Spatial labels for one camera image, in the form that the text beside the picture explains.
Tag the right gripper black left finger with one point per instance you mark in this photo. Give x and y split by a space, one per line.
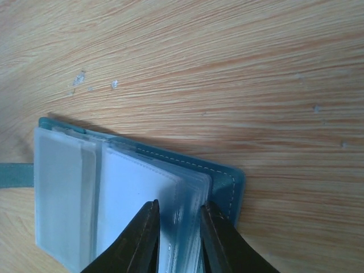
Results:
137 248

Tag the teal leather card holder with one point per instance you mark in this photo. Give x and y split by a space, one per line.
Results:
128 174

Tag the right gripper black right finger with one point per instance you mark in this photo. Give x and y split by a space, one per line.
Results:
223 248

